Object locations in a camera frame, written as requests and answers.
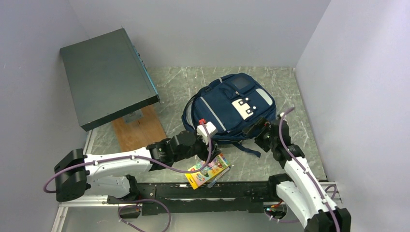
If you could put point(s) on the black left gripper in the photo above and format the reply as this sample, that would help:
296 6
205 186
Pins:
204 155

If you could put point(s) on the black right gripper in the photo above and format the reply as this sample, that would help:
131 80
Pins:
259 123

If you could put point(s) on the navy blue student backpack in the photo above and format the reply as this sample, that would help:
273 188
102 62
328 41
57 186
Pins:
232 103

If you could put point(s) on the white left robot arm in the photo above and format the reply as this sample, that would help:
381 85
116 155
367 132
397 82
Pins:
78 174

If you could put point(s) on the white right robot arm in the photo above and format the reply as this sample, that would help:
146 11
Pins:
298 187

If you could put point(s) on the yellow crayon box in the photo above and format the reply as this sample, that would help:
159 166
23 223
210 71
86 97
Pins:
217 166

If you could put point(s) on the blue pen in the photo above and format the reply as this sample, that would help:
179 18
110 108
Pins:
217 177

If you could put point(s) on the wooden board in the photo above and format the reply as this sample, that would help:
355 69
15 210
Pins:
139 133

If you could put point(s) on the dark grey metal equipment box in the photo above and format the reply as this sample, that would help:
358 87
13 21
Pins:
107 79

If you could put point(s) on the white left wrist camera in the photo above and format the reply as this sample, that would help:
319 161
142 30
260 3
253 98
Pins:
206 129

